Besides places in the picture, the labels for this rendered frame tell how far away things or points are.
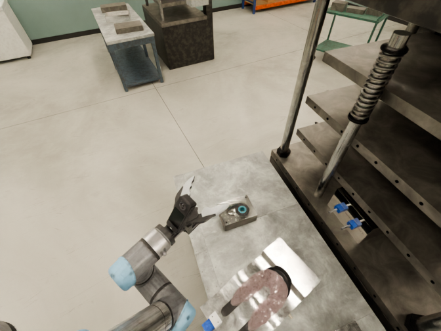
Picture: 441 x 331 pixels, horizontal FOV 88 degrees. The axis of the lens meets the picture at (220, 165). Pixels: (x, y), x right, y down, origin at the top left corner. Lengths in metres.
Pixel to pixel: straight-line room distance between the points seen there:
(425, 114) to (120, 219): 2.38
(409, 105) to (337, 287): 0.87
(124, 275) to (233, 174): 1.12
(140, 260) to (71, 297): 1.81
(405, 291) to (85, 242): 2.40
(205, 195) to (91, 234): 1.41
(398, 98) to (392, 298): 0.93
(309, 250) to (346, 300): 0.26
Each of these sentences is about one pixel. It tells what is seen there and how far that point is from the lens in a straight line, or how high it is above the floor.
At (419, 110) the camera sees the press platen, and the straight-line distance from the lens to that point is 1.12.
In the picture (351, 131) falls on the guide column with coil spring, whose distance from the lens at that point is 1.24.
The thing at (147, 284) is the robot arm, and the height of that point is 1.37.
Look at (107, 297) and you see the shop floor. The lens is 2.29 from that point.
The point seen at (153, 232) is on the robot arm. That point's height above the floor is 1.47.
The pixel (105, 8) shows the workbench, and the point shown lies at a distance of 5.42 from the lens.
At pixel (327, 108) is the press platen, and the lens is 1.44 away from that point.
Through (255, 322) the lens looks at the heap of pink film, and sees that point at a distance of 1.17.
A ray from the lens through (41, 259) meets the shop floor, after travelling 2.72.
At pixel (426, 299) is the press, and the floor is 0.78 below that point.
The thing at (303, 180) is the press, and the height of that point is 0.78.
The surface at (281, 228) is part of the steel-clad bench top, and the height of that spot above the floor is 0.80.
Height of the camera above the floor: 2.05
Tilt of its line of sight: 49 degrees down
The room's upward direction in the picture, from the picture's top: 2 degrees counter-clockwise
